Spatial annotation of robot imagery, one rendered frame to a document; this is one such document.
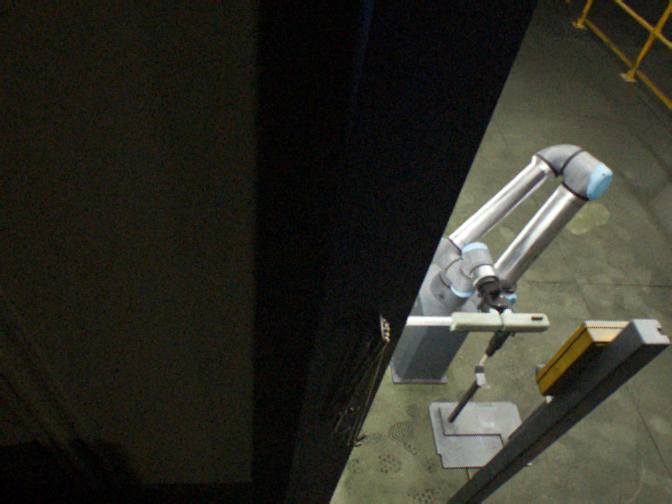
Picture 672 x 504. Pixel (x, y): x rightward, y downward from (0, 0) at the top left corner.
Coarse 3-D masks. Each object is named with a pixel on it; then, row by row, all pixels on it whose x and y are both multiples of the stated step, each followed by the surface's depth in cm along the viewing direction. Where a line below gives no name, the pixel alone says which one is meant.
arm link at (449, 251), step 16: (560, 144) 176; (544, 160) 175; (560, 160) 173; (528, 176) 178; (544, 176) 177; (512, 192) 179; (528, 192) 179; (496, 208) 181; (512, 208) 181; (464, 224) 186; (480, 224) 182; (496, 224) 183; (448, 240) 186; (464, 240) 184; (448, 256) 184
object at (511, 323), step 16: (416, 320) 145; (432, 320) 145; (448, 320) 146; (464, 320) 145; (480, 320) 146; (496, 320) 147; (512, 320) 147; (528, 320) 148; (544, 320) 148; (496, 336) 155; (512, 336) 151
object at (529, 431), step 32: (640, 320) 95; (608, 352) 101; (640, 352) 93; (576, 384) 111; (608, 384) 103; (544, 416) 123; (576, 416) 115; (512, 448) 138; (544, 448) 131; (480, 480) 157
